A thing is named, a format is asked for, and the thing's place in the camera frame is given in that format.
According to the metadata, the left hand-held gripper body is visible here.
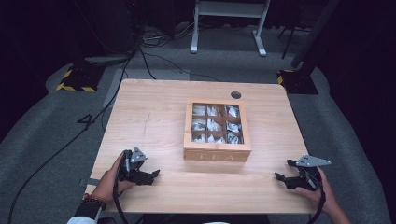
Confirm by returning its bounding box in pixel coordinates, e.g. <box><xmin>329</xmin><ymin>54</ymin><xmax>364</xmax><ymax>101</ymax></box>
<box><xmin>116</xmin><ymin>147</ymin><xmax>148</xmax><ymax>187</ymax></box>

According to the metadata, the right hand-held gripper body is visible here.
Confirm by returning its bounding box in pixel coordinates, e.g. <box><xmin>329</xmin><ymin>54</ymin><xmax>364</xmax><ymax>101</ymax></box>
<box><xmin>292</xmin><ymin>154</ymin><xmax>332</xmax><ymax>191</ymax></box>

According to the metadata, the wooden compartment box with window lid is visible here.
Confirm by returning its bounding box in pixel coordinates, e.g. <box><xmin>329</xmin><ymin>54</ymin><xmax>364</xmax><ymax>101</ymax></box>
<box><xmin>182</xmin><ymin>98</ymin><xmax>252</xmax><ymax>163</ymax></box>

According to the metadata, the person's right hand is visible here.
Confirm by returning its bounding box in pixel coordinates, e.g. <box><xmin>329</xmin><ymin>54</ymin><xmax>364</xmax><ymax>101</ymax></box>
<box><xmin>293</xmin><ymin>167</ymin><xmax>340</xmax><ymax>216</ymax></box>

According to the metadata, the person's left hand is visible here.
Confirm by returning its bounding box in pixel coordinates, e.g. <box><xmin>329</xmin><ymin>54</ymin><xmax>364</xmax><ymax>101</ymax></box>
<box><xmin>90</xmin><ymin>152</ymin><xmax>136</xmax><ymax>204</ymax></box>

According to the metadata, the grey tape strip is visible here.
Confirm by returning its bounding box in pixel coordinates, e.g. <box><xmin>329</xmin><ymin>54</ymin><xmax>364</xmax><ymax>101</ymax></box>
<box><xmin>78</xmin><ymin>177</ymin><xmax>101</xmax><ymax>188</ymax></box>

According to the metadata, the black base with yellow stripes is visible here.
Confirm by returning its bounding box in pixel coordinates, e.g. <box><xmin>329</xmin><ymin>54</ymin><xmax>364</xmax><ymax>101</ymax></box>
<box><xmin>55</xmin><ymin>63</ymin><xmax>106</xmax><ymax>93</ymax></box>
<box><xmin>276</xmin><ymin>68</ymin><xmax>319</xmax><ymax>95</ymax></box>

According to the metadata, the grey flat stand foot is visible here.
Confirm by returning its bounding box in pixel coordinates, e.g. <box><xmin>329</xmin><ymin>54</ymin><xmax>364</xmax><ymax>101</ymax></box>
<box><xmin>83</xmin><ymin>54</ymin><xmax>131</xmax><ymax>65</ymax></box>

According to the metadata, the grey slanted pole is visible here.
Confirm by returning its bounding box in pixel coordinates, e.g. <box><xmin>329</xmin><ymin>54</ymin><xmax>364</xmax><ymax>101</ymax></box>
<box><xmin>290</xmin><ymin>0</ymin><xmax>341</xmax><ymax>69</ymax></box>

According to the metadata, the right hand-held gripper cable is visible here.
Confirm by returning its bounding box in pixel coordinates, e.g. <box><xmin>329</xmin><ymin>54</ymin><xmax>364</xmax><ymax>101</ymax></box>
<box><xmin>306</xmin><ymin>174</ymin><xmax>327</xmax><ymax>224</ymax></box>

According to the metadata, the hand-held gripper cable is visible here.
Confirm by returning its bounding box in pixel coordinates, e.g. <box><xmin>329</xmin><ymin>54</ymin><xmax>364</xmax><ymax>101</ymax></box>
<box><xmin>306</xmin><ymin>174</ymin><xmax>327</xmax><ymax>224</ymax></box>
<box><xmin>111</xmin><ymin>152</ymin><xmax>131</xmax><ymax>224</ymax></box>

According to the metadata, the left hand-held gripper cable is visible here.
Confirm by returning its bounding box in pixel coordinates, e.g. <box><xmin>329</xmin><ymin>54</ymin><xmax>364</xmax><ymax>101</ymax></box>
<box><xmin>111</xmin><ymin>152</ymin><xmax>131</xmax><ymax>224</ymax></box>

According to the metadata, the dark bead bracelet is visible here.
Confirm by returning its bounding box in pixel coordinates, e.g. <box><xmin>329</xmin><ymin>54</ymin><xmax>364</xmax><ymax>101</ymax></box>
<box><xmin>81</xmin><ymin>192</ymin><xmax>107</xmax><ymax>211</ymax></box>

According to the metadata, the long black floor cable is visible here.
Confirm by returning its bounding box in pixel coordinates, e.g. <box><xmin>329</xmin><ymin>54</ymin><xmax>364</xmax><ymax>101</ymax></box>
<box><xmin>7</xmin><ymin>52</ymin><xmax>138</xmax><ymax>224</ymax></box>

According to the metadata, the thin black floor cable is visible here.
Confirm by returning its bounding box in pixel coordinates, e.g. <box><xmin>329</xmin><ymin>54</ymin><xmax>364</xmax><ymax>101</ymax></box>
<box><xmin>137</xmin><ymin>46</ymin><xmax>220</xmax><ymax>83</ymax></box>

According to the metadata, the bundle of floor cables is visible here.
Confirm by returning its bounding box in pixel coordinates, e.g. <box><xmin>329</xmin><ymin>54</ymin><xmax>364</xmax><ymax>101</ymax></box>
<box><xmin>139</xmin><ymin>22</ymin><xmax>195</xmax><ymax>49</ymax></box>

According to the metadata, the white metal stand frame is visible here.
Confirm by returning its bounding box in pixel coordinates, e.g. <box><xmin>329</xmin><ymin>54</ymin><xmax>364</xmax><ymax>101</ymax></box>
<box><xmin>190</xmin><ymin>0</ymin><xmax>271</xmax><ymax>58</ymax></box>

